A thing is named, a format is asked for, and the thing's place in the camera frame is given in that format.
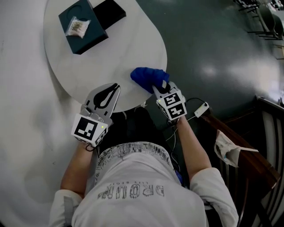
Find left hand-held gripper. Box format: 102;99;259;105
71;82;121;148

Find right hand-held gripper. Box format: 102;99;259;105
152;81;188;121

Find blue cloth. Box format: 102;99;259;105
130;67;170;94

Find person's left forearm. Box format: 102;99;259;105
60;141;100;199

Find person's right forearm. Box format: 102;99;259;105
176;116;213;189

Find white round side table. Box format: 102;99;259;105
43;0;168;113

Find person's right grey shoe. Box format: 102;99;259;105
134;101;148;111

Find white adapter box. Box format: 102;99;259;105
194;102;210;118

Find person's black trousers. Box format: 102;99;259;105
99;106;176;156

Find dark teal box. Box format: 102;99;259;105
58;0;109;55

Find clear plastic packet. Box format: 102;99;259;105
64;16;91;39

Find black box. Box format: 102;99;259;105
92;0;127;31

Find person's white printed t-shirt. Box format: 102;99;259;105
48;141;239;227

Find dark wooden slatted chair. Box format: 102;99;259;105
199;95;284;227

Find grey chair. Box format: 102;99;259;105
246;3;278;38
266;11;284;40

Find black adapter cable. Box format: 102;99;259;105
185;97;208;107

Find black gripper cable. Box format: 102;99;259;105
166;118;180;169

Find black wrist cord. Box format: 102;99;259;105
85;143;99;153

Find white cable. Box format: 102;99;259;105
166;130;178;153

